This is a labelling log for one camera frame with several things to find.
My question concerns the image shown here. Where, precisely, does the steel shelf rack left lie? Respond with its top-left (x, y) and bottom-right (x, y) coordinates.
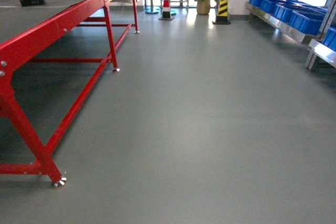
top-left (245, 0), bottom-right (335, 45)

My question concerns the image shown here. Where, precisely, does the steel shelf rack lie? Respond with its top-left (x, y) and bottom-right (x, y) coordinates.
top-left (245, 0), bottom-right (335, 45)
top-left (306, 39), bottom-right (335, 71)

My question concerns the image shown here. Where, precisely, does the steel shelf rack right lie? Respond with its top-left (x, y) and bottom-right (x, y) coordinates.
top-left (306, 39), bottom-right (335, 71)

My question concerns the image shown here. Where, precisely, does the red white traffic cone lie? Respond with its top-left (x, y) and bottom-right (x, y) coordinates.
top-left (159, 0), bottom-right (174, 21)

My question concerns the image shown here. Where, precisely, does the yellow black striped cone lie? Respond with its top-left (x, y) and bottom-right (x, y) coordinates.
top-left (213, 0), bottom-right (231, 25)

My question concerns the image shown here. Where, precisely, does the red metal table frame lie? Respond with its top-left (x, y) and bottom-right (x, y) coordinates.
top-left (1, 0), bottom-right (138, 187)

